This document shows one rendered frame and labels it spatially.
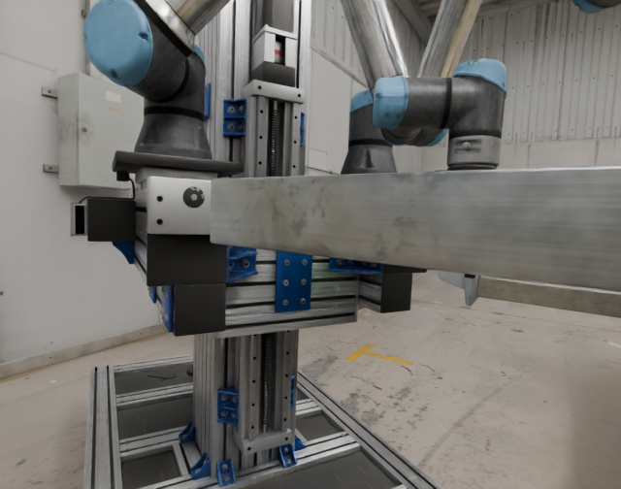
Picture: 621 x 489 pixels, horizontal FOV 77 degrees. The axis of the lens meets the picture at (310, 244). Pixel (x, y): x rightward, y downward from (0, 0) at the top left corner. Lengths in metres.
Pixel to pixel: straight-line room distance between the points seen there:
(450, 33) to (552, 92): 7.71
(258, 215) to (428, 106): 0.49
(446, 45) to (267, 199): 0.94
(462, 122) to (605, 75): 8.21
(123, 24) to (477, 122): 0.54
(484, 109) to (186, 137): 0.52
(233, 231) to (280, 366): 0.91
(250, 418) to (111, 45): 0.85
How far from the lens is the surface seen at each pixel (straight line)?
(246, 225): 0.17
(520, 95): 8.77
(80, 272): 2.77
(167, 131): 0.80
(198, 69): 0.86
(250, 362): 1.02
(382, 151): 1.02
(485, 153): 0.63
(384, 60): 0.77
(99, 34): 0.74
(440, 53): 1.07
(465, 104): 0.63
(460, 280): 0.64
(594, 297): 0.62
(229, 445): 1.20
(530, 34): 9.15
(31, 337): 2.74
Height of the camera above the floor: 0.95
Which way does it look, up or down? 5 degrees down
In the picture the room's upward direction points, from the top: 2 degrees clockwise
